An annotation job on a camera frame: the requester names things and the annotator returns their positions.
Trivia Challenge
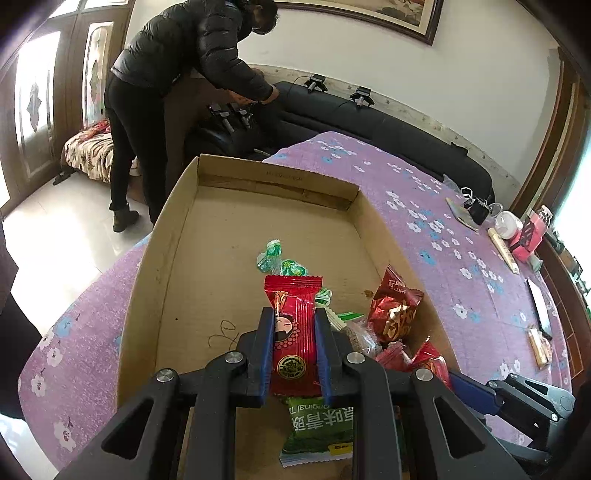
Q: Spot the red packet with green emblem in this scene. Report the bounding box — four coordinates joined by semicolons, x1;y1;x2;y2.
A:
263;273;324;398

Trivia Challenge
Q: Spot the yellow biscuit packet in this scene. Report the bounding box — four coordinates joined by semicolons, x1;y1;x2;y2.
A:
526;325;554;368

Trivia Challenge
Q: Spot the clear snack packet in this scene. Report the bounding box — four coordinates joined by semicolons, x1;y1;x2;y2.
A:
344;318;384;358

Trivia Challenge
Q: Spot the small black device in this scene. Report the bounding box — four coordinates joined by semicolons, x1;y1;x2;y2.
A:
462;187;491;226

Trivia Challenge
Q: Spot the cardboard box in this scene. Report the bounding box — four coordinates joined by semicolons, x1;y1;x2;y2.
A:
117;154;462;480

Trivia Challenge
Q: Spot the framed wall picture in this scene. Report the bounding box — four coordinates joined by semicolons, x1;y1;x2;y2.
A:
272;0;445;46

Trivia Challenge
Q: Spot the green candy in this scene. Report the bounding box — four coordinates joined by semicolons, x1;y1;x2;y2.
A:
279;258;309;278
256;239;282;275

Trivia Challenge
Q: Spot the black smartphone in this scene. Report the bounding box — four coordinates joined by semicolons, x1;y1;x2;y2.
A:
526;277;553;340

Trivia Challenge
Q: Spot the purple floral tablecloth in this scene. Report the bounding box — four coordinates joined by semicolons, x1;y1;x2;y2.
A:
18;131;578;469

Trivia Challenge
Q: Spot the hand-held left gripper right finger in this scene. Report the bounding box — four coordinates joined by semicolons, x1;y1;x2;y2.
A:
314;307;529;480

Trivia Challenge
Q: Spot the dark red gold-print packet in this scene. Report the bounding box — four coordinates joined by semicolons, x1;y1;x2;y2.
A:
367;264;424;344
411;339;453;388

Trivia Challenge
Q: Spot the black hand-held device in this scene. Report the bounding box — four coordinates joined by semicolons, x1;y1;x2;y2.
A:
208;104;232;134
228;102;252;130

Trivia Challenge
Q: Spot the patterned bed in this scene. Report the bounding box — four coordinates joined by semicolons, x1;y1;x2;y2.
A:
62;119;139;183

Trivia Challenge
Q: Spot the bright green pea packet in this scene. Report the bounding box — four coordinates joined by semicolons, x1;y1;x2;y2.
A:
279;394;356;467

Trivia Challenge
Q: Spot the black sofa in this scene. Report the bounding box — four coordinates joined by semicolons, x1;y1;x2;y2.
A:
185;80;496;204

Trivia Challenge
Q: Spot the small booklet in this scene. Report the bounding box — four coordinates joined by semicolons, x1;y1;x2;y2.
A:
445;198;481;233

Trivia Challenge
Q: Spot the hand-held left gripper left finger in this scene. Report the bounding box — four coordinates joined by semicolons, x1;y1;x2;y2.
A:
55;306;277;480

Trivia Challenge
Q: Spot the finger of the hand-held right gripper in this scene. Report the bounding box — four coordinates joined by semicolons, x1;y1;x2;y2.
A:
449;370;577;457

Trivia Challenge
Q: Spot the wooden glass door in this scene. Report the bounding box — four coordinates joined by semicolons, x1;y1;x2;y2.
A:
0;0;134;217

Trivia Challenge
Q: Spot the cream tube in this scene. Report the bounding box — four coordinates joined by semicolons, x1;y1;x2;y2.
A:
488;227;520;275

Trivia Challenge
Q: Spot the white round container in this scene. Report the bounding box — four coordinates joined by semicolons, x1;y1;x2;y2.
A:
494;211;525;241

